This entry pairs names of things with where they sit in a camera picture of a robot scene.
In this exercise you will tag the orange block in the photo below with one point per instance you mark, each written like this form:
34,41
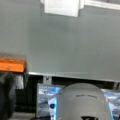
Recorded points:
14,65

